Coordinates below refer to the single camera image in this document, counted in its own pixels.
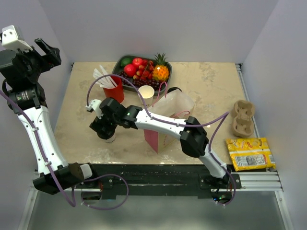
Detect paper bag pink handles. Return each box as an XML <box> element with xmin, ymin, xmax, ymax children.
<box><xmin>143</xmin><ymin>90</ymin><xmax>195</xmax><ymax>154</ymax></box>

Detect black coffee cup lid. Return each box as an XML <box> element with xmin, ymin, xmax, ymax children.
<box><xmin>167</xmin><ymin>87</ymin><xmax>182</xmax><ymax>93</ymax></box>

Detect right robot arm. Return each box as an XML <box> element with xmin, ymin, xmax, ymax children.
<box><xmin>86</xmin><ymin>97</ymin><xmax>234</xmax><ymax>188</ymax></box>

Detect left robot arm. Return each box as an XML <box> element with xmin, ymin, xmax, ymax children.
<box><xmin>0</xmin><ymin>38</ymin><xmax>99</xmax><ymax>195</ymax></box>

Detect red plastic cup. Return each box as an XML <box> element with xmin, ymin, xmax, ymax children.
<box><xmin>103</xmin><ymin>75</ymin><xmax>124</xmax><ymax>103</ymax></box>

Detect dark red grape bunch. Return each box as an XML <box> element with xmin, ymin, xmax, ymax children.
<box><xmin>117</xmin><ymin>71</ymin><xmax>161</xmax><ymax>91</ymax></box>

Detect dark green fruit tray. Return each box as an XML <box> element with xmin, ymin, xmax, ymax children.
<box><xmin>112</xmin><ymin>54</ymin><xmax>172</xmax><ymax>95</ymax></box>

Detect red apple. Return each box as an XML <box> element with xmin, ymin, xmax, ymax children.
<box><xmin>132</xmin><ymin>57</ymin><xmax>143</xmax><ymax>69</ymax></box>
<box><xmin>123</xmin><ymin>64</ymin><xmax>137</xmax><ymax>77</ymax></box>

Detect green lime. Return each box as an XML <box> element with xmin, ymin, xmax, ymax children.
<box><xmin>120</xmin><ymin>57</ymin><xmax>133</xmax><ymax>68</ymax></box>

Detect orange plastic pineapple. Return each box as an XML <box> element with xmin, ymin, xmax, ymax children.
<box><xmin>152</xmin><ymin>53</ymin><xmax>169</xmax><ymax>82</ymax></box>

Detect brown cardboard cup carrier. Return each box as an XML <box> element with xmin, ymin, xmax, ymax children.
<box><xmin>231</xmin><ymin>100</ymin><xmax>255</xmax><ymax>138</ymax></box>

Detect yellow snack bag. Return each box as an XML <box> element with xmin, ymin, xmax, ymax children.
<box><xmin>226</xmin><ymin>138</ymin><xmax>276</xmax><ymax>172</ymax></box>

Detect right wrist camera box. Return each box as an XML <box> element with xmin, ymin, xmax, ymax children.
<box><xmin>86</xmin><ymin>99</ymin><xmax>102</xmax><ymax>119</ymax></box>

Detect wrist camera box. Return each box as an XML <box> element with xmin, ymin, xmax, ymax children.
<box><xmin>0</xmin><ymin>25</ymin><xmax>33</xmax><ymax>52</ymax></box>
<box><xmin>86</xmin><ymin>99</ymin><xmax>102</xmax><ymax>119</ymax></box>

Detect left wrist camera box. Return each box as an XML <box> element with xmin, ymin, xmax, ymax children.
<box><xmin>0</xmin><ymin>25</ymin><xmax>33</xmax><ymax>52</ymax></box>

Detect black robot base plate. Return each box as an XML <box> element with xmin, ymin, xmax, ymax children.
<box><xmin>77</xmin><ymin>164</ymin><xmax>242</xmax><ymax>201</ymax></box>

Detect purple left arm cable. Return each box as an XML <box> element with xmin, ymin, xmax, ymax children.
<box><xmin>0</xmin><ymin>90</ymin><xmax>130</xmax><ymax>211</ymax></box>

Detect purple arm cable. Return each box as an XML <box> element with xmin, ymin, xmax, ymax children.
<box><xmin>0</xmin><ymin>90</ymin><xmax>130</xmax><ymax>211</ymax></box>
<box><xmin>85</xmin><ymin>74</ymin><xmax>237</xmax><ymax>207</ymax></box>

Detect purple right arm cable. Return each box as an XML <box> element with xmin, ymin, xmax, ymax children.
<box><xmin>85</xmin><ymin>74</ymin><xmax>237</xmax><ymax>207</ymax></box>

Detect aluminium frame rail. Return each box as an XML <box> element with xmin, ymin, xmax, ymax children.
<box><xmin>33</xmin><ymin>164</ymin><xmax>282</xmax><ymax>195</ymax></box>

